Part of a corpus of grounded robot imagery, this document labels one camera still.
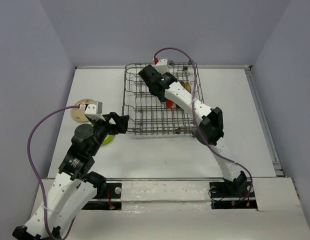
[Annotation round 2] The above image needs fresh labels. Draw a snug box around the lime green plate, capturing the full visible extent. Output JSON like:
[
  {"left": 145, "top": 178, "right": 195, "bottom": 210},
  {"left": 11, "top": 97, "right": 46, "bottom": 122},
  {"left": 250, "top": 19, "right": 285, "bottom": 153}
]
[{"left": 101, "top": 134, "right": 115, "bottom": 146}]

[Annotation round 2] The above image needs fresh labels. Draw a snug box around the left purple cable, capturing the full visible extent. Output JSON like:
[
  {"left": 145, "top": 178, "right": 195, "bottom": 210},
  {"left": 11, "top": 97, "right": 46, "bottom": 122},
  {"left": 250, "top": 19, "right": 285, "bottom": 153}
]
[{"left": 27, "top": 104, "right": 86, "bottom": 240}]

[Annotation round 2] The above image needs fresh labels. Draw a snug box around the cream floral plate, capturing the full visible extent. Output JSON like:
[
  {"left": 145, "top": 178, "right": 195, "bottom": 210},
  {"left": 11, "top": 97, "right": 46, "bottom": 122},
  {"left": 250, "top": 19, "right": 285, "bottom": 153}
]
[{"left": 183, "top": 82, "right": 192, "bottom": 94}]

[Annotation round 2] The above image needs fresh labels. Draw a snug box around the base mount plate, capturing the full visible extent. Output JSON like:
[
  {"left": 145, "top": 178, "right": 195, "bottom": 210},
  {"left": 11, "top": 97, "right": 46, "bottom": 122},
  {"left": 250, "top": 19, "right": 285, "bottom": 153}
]
[
  {"left": 82, "top": 182, "right": 122, "bottom": 211},
  {"left": 208, "top": 181, "right": 258, "bottom": 210}
]

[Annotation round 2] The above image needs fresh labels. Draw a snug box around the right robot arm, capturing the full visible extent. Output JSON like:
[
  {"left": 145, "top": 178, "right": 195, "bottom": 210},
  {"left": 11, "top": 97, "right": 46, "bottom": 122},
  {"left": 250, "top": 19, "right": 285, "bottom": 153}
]
[{"left": 138, "top": 64, "right": 248, "bottom": 196}]

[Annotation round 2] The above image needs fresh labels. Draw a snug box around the grey wire dish rack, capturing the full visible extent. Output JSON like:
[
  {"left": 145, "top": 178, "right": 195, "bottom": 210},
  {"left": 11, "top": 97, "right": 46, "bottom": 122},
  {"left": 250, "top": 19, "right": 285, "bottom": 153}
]
[{"left": 122, "top": 60, "right": 204, "bottom": 136}]

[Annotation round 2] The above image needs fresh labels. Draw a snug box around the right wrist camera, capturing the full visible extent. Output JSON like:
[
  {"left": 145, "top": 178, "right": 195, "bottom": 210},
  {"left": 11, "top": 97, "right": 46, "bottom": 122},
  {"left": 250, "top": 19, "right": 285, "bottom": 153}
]
[{"left": 154, "top": 57, "right": 169, "bottom": 74}]

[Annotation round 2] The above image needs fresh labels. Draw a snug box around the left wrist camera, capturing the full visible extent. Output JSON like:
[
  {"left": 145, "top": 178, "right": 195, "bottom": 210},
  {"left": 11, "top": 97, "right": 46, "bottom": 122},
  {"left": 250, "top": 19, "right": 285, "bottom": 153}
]
[{"left": 84, "top": 101, "right": 105, "bottom": 121}]

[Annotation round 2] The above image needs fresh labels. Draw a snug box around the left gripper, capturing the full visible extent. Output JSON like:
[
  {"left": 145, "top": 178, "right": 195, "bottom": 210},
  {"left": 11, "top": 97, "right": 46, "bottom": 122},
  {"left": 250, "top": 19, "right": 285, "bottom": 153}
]
[{"left": 89, "top": 111, "right": 130, "bottom": 155}]

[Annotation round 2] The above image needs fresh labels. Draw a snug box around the orange plate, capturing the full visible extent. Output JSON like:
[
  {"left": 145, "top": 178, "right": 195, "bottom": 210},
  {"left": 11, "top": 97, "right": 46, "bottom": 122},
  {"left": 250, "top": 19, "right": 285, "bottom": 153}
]
[{"left": 166, "top": 99, "right": 176, "bottom": 109}]

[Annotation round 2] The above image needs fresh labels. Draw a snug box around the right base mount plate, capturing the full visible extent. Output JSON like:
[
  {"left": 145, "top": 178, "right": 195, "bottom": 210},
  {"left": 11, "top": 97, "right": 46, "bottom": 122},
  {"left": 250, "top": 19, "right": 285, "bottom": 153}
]
[{"left": 208, "top": 181, "right": 258, "bottom": 210}]

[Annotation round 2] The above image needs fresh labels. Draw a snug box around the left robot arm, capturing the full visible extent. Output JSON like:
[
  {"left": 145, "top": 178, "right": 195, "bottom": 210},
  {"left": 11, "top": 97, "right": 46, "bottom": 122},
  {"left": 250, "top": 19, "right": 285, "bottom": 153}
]
[{"left": 12, "top": 112, "right": 130, "bottom": 240}]

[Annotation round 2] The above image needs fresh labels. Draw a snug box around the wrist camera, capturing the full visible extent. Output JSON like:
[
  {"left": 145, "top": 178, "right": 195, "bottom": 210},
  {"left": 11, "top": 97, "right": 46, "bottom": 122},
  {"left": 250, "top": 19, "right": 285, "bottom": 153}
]
[
  {"left": 84, "top": 101, "right": 105, "bottom": 121},
  {"left": 154, "top": 57, "right": 169, "bottom": 74}
]

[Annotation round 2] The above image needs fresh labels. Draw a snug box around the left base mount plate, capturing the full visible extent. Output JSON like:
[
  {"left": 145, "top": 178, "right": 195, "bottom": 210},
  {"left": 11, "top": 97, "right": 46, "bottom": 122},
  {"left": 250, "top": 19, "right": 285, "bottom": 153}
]
[{"left": 82, "top": 182, "right": 122, "bottom": 211}]

